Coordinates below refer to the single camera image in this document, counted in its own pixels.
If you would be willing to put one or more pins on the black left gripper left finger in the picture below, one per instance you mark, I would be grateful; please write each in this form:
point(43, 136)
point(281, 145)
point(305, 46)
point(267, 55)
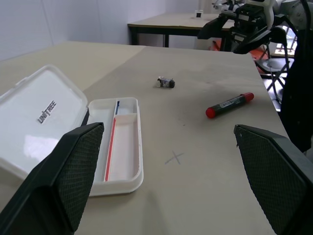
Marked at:
point(61, 186)

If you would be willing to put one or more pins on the white plastic pencil case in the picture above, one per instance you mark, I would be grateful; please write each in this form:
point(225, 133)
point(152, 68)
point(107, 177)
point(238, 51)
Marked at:
point(36, 98)

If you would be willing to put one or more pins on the blue pen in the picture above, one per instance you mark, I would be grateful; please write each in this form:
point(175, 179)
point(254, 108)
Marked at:
point(117, 107)

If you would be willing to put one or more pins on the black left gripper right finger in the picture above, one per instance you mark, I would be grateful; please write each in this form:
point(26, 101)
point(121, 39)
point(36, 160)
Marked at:
point(274, 176)

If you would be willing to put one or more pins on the small black white cube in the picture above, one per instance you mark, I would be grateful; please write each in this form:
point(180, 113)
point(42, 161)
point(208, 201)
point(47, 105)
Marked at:
point(198, 13)

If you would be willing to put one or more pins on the orange object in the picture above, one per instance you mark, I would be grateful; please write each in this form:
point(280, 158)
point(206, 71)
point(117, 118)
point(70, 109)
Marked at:
point(259, 52)

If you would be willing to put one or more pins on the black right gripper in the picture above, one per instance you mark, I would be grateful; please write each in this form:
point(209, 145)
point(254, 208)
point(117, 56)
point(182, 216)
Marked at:
point(248, 18)

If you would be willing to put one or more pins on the red and black marker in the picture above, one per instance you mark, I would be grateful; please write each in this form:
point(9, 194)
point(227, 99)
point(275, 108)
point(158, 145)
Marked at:
point(230, 104)

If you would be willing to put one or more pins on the white round stool base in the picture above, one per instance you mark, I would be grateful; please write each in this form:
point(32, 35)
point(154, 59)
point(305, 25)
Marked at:
point(272, 64)

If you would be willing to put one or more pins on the beige table with black frame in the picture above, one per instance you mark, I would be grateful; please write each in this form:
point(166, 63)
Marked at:
point(166, 22)

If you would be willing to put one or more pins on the red pen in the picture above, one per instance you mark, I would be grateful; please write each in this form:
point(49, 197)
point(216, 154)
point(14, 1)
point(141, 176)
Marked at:
point(110, 147)

